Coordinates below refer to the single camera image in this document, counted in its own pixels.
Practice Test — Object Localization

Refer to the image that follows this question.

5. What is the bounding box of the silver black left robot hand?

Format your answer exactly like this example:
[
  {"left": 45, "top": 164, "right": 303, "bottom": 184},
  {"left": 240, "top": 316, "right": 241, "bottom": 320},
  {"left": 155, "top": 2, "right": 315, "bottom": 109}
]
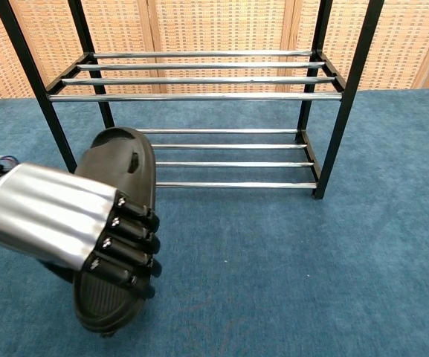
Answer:
[{"left": 0, "top": 162, "right": 163, "bottom": 300}]

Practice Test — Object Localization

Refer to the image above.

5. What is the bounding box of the black slide sandal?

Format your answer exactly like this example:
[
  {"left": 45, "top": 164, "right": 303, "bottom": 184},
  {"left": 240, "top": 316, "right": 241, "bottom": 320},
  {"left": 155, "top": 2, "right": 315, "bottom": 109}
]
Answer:
[{"left": 71, "top": 126, "right": 158, "bottom": 338}]

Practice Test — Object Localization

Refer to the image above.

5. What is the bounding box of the black chrome shoe rack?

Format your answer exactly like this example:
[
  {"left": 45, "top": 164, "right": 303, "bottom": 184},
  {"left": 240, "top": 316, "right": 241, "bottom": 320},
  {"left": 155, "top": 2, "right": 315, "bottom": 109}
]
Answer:
[{"left": 0, "top": 0, "right": 386, "bottom": 200}]

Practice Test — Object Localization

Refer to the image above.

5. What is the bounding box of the blue carpet mat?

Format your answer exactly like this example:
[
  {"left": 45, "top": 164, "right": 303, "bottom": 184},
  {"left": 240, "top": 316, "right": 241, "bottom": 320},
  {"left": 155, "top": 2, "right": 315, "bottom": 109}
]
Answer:
[{"left": 0, "top": 88, "right": 429, "bottom": 357}]

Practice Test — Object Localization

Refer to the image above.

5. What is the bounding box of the woven bamboo folding screen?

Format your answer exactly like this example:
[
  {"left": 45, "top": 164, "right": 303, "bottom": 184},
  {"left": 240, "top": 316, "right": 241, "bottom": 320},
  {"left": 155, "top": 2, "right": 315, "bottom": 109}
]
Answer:
[{"left": 0, "top": 0, "right": 429, "bottom": 102}]

